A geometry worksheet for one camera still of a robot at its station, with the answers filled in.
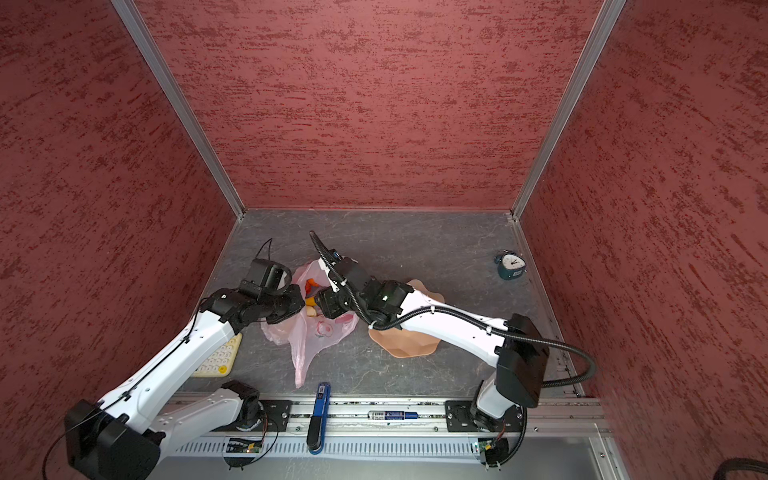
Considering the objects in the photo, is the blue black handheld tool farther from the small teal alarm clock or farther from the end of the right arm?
the small teal alarm clock

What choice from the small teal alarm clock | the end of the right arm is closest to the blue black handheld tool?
the end of the right arm

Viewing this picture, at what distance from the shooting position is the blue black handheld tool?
691 mm
